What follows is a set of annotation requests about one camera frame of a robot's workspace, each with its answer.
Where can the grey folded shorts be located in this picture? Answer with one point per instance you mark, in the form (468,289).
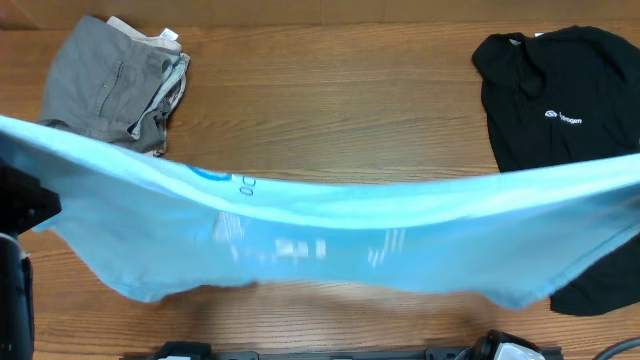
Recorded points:
(100,82)

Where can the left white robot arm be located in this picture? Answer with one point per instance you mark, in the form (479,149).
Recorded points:
(25,203)

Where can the black t-shirt white logo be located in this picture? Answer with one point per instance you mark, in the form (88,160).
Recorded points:
(563,122)

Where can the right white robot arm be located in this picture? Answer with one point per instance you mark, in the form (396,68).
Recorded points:
(497,345)

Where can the light blue printed t-shirt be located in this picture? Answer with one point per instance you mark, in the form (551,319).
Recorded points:
(148,227)

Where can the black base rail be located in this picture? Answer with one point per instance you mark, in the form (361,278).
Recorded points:
(193,351)

